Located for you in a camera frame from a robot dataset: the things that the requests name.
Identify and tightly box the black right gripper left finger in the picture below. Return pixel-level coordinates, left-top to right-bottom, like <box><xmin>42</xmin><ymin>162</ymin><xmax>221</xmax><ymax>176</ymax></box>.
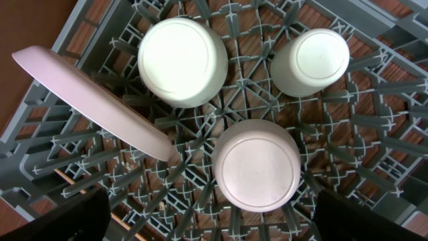
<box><xmin>1</xmin><ymin>188</ymin><xmax>111</xmax><ymax>241</ymax></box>

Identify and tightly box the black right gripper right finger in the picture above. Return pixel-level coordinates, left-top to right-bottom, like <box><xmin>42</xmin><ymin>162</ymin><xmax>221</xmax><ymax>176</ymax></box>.
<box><xmin>313</xmin><ymin>189</ymin><xmax>427</xmax><ymax>241</ymax></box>

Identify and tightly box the wooden chopstick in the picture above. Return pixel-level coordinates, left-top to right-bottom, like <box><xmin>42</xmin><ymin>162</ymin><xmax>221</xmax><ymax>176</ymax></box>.
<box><xmin>54</xmin><ymin>169</ymin><xmax>146</xmax><ymax>241</ymax></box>

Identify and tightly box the large white plate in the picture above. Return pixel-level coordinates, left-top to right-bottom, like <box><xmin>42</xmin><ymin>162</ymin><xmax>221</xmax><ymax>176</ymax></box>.
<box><xmin>12</xmin><ymin>46</ymin><xmax>173</xmax><ymax>161</ymax></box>

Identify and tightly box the white cup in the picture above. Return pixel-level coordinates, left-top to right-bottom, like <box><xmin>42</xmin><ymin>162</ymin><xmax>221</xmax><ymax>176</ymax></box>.
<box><xmin>270</xmin><ymin>28</ymin><xmax>350</xmax><ymax>97</ymax></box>

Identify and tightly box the grey dishwasher rack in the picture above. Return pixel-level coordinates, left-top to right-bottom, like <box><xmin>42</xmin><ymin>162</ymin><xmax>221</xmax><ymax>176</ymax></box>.
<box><xmin>1</xmin><ymin>1</ymin><xmax>427</xmax><ymax>240</ymax></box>

